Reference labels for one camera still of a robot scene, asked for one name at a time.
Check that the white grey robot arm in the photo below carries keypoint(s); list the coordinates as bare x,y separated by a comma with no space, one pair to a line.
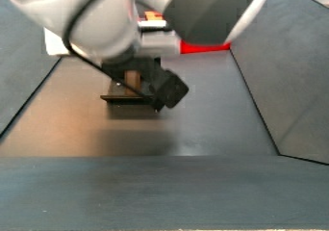
104,32

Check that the red shape-sorter block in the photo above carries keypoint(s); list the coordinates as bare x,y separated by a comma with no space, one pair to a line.
195,48

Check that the dark grey curved holder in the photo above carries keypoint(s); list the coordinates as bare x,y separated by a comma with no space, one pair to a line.
124,95

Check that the brown hexagonal peg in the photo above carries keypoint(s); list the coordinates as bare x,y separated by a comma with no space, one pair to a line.
132,81

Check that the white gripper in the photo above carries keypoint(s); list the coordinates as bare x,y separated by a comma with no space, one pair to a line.
166,87

